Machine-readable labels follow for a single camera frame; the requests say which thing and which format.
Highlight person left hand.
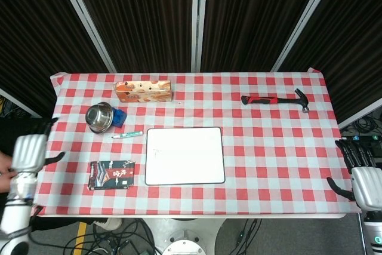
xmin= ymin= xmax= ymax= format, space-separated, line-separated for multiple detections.
xmin=0 ymin=150 xmax=15 ymax=176

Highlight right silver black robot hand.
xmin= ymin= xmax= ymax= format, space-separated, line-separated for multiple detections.
xmin=326 ymin=139 xmax=382 ymax=211

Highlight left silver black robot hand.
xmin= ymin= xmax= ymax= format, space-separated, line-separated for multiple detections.
xmin=11 ymin=116 xmax=66 ymax=175

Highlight person right hand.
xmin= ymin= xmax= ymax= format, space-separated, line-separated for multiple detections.
xmin=0 ymin=176 xmax=12 ymax=193

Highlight green whiteboard marker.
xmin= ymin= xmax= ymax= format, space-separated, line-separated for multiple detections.
xmin=111 ymin=130 xmax=143 ymax=140

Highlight white board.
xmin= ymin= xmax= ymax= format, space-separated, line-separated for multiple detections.
xmin=144 ymin=127 xmax=226 ymax=186

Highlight person in black clothes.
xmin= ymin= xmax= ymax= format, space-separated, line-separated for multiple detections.
xmin=0 ymin=117 xmax=96 ymax=232

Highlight stainless steel bowl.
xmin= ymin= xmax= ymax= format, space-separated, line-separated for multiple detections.
xmin=85 ymin=102 xmax=115 ymax=134

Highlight dark red snack packet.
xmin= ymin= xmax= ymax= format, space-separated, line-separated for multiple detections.
xmin=88 ymin=159 xmax=136 ymax=191

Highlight blue toy block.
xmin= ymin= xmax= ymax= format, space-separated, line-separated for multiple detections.
xmin=112 ymin=106 xmax=127 ymax=128

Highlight red white checkered tablecloth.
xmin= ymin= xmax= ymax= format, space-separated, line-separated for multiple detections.
xmin=29 ymin=68 xmax=361 ymax=217

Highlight dark corrugated partition panel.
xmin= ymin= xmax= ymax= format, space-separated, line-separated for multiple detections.
xmin=192 ymin=0 xmax=341 ymax=73
xmin=53 ymin=0 xmax=199 ymax=73
xmin=271 ymin=0 xmax=382 ymax=129
xmin=0 ymin=0 xmax=117 ymax=124

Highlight orange biscuit box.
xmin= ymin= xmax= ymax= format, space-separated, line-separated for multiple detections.
xmin=112 ymin=80 xmax=175 ymax=103

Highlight red black claw hammer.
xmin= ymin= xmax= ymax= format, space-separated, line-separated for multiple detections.
xmin=241 ymin=88 xmax=311 ymax=114

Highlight tangled black background cables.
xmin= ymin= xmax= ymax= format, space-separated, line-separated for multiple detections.
xmin=343 ymin=110 xmax=382 ymax=136
xmin=0 ymin=96 xmax=27 ymax=118

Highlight black floor cable bundle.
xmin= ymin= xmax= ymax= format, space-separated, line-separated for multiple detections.
xmin=64 ymin=218 xmax=158 ymax=255

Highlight black cable with green light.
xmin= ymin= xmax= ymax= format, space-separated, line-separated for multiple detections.
xmin=235 ymin=218 xmax=260 ymax=251

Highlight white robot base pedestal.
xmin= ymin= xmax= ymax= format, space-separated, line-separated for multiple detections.
xmin=140 ymin=217 xmax=227 ymax=255

